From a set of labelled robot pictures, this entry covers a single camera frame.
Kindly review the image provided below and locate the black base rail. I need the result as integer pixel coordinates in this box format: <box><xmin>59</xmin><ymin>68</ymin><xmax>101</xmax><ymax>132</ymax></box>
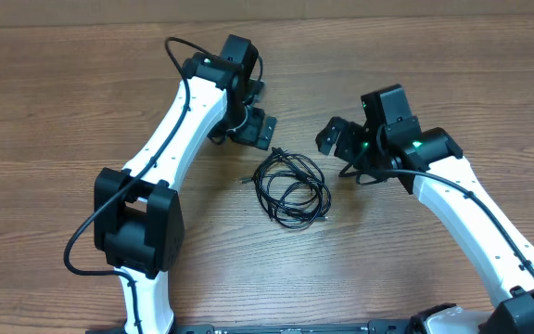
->
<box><xmin>85</xmin><ymin>319</ymin><xmax>498</xmax><ymax>334</ymax></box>

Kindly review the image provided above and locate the black USB cable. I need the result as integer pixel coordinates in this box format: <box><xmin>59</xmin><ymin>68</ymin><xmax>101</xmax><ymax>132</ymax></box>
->
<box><xmin>238</xmin><ymin>146</ymin><xmax>333</xmax><ymax>231</ymax></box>
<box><xmin>252</xmin><ymin>152</ymin><xmax>331</xmax><ymax>228</ymax></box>

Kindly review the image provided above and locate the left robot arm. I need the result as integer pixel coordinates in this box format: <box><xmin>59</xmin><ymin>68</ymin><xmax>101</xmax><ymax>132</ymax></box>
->
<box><xmin>93</xmin><ymin>34</ymin><xmax>276</xmax><ymax>333</ymax></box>

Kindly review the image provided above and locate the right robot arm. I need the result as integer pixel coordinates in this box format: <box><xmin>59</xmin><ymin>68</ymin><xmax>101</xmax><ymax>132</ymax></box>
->
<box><xmin>315</xmin><ymin>84</ymin><xmax>534</xmax><ymax>333</ymax></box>

